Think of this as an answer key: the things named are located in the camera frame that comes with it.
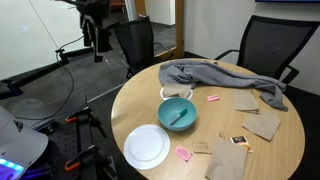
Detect grey marker with green cap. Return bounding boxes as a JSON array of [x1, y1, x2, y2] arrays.
[[169, 109, 188, 126]]

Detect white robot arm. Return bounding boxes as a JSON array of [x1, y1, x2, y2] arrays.
[[0, 106, 48, 180]]

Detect teal bowl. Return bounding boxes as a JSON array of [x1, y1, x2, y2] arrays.
[[158, 98, 197, 131]]

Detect small white plate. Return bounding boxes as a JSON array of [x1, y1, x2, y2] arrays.
[[160, 87, 193, 100]]

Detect brown napkin on small plate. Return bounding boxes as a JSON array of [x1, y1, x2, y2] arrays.
[[162, 83, 191, 99]]

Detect grey sweatshirt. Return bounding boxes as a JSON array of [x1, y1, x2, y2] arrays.
[[158, 60, 288, 112]]

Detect small pink packet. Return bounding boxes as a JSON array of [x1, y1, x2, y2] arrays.
[[207, 95, 220, 102]]

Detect black office chair back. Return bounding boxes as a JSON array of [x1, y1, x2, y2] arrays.
[[114, 17, 174, 79]]

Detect black office chair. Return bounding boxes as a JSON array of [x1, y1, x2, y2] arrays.
[[216, 15, 319, 84], [114, 17, 174, 79]]

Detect large white plate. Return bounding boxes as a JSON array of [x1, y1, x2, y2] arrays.
[[124, 124, 170, 170]]

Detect small brown packet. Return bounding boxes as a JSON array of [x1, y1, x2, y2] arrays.
[[193, 141, 211, 154]]

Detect black orange clamp upper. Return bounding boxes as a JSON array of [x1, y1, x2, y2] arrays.
[[65, 106, 107, 138]]

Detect black orange clamp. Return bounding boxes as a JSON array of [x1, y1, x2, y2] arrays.
[[64, 145, 118, 180], [65, 106, 107, 138]]

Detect brown napkin upper right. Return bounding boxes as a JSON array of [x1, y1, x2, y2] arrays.
[[233, 90, 259, 113]]

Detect black orange clamp lower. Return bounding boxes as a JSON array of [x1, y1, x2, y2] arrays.
[[64, 145, 118, 180]]

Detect black orange sauce packet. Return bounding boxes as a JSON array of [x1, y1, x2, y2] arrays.
[[231, 136, 251, 150]]

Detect large brown paper bag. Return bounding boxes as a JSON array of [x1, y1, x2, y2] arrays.
[[205, 133, 247, 180]]

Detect black office chair right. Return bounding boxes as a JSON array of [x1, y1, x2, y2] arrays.
[[216, 15, 319, 84]]

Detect black cable on floor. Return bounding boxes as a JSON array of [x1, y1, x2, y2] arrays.
[[13, 34, 85, 122]]

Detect black camera tripod stand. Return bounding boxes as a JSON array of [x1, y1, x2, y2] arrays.
[[57, 0, 112, 63]]

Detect wall monitor screen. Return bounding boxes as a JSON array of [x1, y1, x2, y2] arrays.
[[255, 0, 320, 3]]

